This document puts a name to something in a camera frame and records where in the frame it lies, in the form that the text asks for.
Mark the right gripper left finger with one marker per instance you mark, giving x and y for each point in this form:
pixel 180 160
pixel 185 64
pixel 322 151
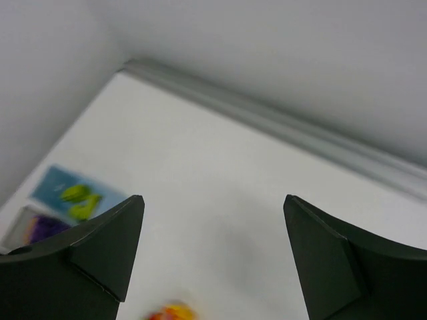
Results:
pixel 81 273

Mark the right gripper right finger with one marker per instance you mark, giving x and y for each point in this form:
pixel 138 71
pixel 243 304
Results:
pixel 346 272

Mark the green red orange lego stack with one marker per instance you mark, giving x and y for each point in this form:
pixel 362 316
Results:
pixel 174 310

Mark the purple round lego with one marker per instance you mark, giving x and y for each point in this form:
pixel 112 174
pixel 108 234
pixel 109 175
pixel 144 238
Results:
pixel 42 227

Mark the lime green lego brick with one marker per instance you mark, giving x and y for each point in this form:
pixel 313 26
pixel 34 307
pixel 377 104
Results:
pixel 76 193

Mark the grey plastic bin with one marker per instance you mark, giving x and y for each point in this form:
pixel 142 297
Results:
pixel 14 237

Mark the blue plastic bin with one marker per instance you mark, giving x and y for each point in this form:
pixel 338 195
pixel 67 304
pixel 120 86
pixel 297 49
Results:
pixel 56 179

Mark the grey aluminium frame rail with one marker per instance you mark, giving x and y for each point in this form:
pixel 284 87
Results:
pixel 370 162

